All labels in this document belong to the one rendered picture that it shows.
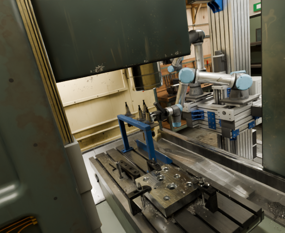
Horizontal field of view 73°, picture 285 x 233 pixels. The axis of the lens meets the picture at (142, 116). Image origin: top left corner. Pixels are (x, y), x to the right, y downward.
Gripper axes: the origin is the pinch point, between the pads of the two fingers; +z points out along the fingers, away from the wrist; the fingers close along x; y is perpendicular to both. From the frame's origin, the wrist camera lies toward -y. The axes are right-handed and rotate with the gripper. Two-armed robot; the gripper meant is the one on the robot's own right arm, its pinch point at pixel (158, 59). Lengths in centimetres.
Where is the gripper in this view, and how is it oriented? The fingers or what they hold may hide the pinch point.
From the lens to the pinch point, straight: 255.8
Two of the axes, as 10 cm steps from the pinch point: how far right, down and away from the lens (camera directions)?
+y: 2.8, 8.9, 3.6
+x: 6.7, -4.5, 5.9
